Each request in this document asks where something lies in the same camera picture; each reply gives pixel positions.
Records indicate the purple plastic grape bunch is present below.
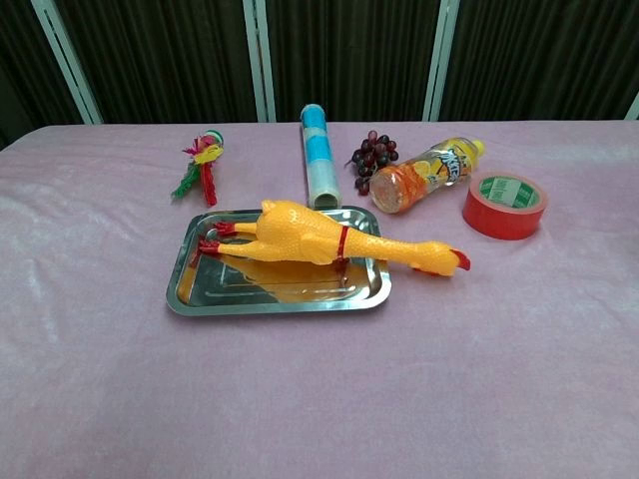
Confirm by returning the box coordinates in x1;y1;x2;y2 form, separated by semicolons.
348;130;400;197

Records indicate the red tape roll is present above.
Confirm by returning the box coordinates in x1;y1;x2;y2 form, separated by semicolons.
461;172;551;241

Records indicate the orange drink plastic bottle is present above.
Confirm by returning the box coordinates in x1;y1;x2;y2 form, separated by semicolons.
368;137;487;216

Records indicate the blue clear cling film roll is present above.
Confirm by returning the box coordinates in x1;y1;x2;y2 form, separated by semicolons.
299;103;343;211

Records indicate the colourful feather toy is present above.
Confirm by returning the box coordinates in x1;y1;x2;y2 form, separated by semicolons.
171;129;226;208

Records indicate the pink velvet table cloth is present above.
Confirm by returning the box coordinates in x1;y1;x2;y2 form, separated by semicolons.
0;119;639;479

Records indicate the rectangular metal tray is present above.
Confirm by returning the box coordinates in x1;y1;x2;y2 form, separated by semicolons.
165;205;392;317

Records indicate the dark pleated screen curtain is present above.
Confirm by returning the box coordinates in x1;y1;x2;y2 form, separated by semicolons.
0;0;639;150

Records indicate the orange rubber toy chicken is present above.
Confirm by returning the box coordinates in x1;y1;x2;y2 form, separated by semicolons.
197;199;472;277

